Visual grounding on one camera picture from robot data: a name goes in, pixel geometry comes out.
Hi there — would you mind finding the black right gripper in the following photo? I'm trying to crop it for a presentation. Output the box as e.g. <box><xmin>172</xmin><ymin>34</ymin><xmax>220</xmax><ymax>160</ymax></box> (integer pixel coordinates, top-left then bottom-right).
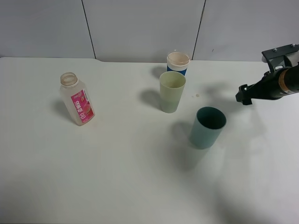
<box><xmin>235</xmin><ymin>69</ymin><xmax>284</xmax><ymax>105</ymax></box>

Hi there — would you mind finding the pale green plastic cup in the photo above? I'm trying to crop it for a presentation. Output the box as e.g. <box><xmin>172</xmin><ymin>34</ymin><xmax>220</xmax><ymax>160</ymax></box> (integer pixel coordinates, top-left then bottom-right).
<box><xmin>159</xmin><ymin>71</ymin><xmax>186</xmax><ymax>113</ymax></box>

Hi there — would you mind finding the clear bottle with pink label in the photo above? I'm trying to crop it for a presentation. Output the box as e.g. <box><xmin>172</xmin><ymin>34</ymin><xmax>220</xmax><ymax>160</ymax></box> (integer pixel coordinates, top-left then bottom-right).
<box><xmin>60</xmin><ymin>72</ymin><xmax>95</xmax><ymax>126</ymax></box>

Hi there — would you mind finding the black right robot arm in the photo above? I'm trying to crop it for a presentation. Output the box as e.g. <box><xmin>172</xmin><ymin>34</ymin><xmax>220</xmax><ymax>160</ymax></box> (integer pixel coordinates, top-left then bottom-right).
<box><xmin>235</xmin><ymin>65</ymin><xmax>299</xmax><ymax>105</ymax></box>

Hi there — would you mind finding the teal plastic cup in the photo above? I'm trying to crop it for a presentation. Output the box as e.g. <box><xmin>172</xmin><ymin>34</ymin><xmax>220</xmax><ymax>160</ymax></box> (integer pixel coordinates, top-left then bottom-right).
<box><xmin>189</xmin><ymin>106</ymin><xmax>227</xmax><ymax>149</ymax></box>

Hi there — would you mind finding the blue and white cup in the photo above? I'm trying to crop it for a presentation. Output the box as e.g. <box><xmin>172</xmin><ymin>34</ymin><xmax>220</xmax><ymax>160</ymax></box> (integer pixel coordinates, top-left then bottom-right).
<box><xmin>167</xmin><ymin>51</ymin><xmax>190</xmax><ymax>76</ymax></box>

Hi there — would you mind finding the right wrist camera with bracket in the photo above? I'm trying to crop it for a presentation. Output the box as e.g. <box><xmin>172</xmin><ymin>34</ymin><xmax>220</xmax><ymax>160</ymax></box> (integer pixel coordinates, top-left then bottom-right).
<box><xmin>262</xmin><ymin>44</ymin><xmax>299</xmax><ymax>73</ymax></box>

